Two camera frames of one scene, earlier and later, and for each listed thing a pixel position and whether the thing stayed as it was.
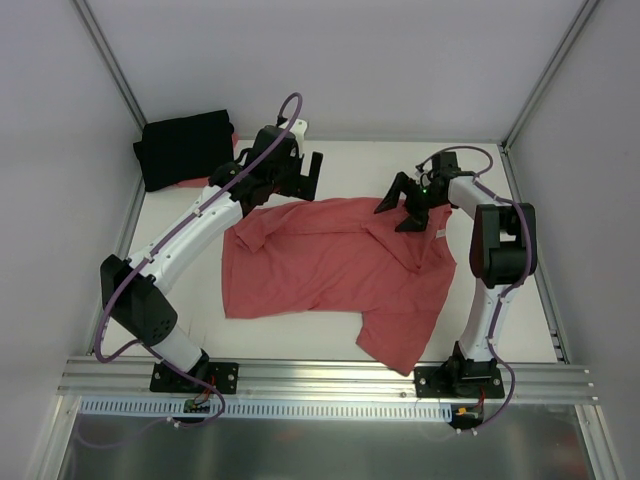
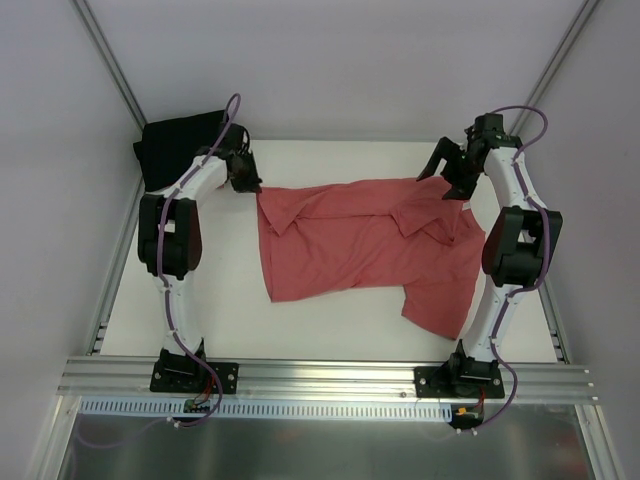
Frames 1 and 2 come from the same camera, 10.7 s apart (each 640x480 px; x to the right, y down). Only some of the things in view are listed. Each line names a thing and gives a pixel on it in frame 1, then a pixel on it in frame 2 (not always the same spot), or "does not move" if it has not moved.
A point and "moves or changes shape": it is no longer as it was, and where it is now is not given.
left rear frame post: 109,62 does not move
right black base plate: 461,379 does not move
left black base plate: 222,375 does not move
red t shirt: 340,254 moves or changes shape
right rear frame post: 582,18 does not move
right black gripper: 411,198 → 460,167
